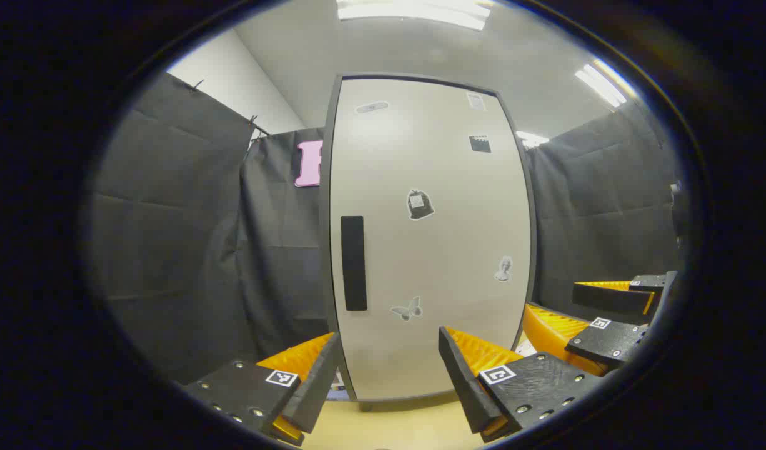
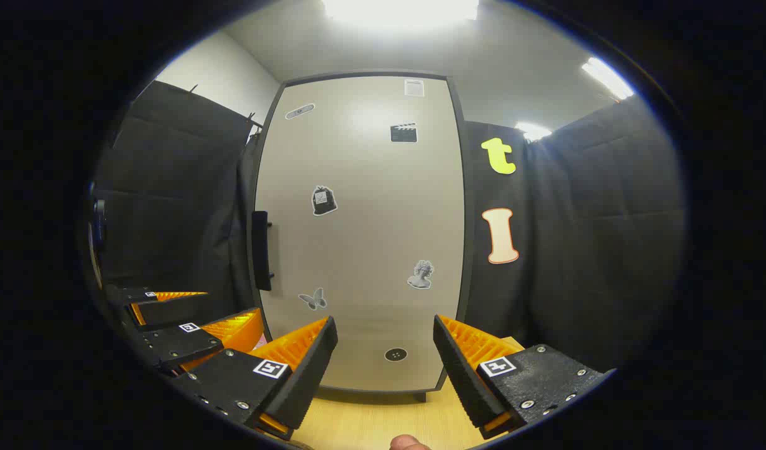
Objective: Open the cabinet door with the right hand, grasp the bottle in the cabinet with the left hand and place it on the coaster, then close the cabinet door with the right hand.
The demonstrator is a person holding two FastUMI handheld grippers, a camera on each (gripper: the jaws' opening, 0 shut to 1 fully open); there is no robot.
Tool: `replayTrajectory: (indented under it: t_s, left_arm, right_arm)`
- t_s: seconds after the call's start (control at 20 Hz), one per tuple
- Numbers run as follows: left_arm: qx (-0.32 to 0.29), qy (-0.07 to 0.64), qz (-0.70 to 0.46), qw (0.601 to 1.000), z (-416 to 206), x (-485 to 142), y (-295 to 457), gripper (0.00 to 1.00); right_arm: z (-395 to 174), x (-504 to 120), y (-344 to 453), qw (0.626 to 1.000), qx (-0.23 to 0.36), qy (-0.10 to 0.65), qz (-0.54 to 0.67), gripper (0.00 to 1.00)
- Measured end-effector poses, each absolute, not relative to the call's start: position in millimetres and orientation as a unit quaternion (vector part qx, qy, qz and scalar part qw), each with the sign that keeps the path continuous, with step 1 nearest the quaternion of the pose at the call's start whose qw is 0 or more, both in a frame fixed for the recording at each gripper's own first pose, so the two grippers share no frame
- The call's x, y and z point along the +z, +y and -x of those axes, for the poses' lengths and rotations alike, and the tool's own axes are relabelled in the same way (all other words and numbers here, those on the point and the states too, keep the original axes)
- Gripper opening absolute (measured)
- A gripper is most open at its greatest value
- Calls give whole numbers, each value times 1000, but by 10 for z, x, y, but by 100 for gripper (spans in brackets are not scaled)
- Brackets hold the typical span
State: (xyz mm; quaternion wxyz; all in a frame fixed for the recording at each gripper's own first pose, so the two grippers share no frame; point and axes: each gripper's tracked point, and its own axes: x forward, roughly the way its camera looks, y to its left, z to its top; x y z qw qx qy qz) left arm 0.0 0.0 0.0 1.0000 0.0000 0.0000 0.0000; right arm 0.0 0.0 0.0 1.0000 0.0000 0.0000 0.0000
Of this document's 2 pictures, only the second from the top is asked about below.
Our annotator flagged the grey cabinet door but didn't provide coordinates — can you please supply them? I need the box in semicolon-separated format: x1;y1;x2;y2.
255;76;466;393

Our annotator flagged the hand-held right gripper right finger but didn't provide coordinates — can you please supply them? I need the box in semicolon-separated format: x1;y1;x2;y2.
433;314;615;439

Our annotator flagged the black door handle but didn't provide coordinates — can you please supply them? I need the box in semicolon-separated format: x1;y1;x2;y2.
252;211;274;292

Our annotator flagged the black backdrop cloth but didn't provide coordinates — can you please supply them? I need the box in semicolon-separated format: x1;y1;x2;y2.
89;80;687;376

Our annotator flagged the large ceiling light panel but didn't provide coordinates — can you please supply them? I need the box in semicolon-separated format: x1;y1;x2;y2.
324;0;480;29

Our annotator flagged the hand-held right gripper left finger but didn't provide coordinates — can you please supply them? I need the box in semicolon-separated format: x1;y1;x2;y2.
171;316;339;441

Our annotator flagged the long ceiling light strip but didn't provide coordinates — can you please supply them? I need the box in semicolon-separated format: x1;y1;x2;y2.
582;57;635;101

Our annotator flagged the small ceiling light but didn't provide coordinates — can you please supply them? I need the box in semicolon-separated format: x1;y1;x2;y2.
516;122;554;142

